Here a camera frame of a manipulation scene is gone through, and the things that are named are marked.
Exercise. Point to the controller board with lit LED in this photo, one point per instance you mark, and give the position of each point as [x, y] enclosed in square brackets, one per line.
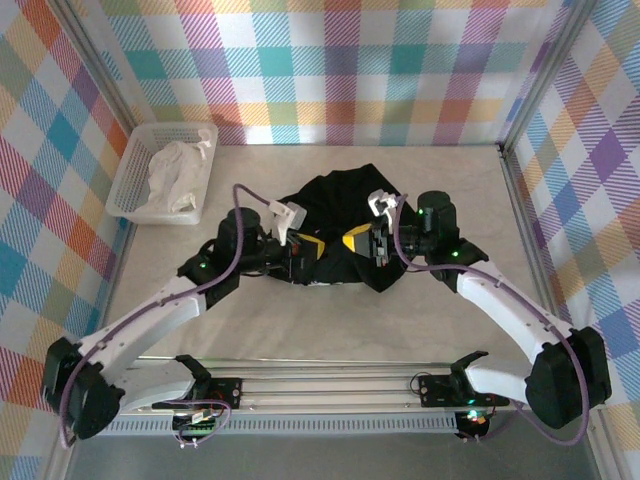
[472, 417]

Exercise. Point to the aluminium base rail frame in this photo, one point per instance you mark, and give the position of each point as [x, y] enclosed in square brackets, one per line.
[325, 392]

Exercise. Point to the white perforated plastic basket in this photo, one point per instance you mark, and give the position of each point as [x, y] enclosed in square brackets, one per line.
[130, 165]

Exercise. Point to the aluminium frame post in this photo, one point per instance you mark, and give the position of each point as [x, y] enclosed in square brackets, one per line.
[555, 50]
[95, 60]

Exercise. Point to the crumpled white cloth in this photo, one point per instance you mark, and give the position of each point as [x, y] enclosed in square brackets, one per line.
[175, 170]

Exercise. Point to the green terminal controller board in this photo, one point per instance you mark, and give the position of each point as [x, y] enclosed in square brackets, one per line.
[197, 427]

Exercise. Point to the black floral print t-shirt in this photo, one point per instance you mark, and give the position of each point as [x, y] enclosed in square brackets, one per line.
[350, 185]

